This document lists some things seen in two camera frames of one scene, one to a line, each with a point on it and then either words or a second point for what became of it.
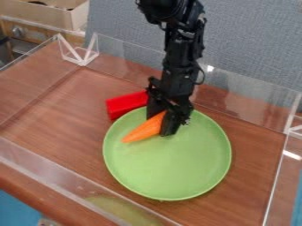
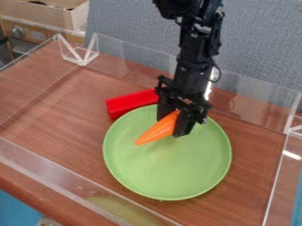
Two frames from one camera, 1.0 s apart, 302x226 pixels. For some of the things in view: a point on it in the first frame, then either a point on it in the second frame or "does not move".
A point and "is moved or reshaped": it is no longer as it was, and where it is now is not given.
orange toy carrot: (147, 130) is moved or reshaped
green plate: (174, 168) does not move
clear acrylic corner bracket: (79, 56) does not move
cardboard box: (63, 14) does not move
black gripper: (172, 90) → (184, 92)
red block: (120, 104) does not move
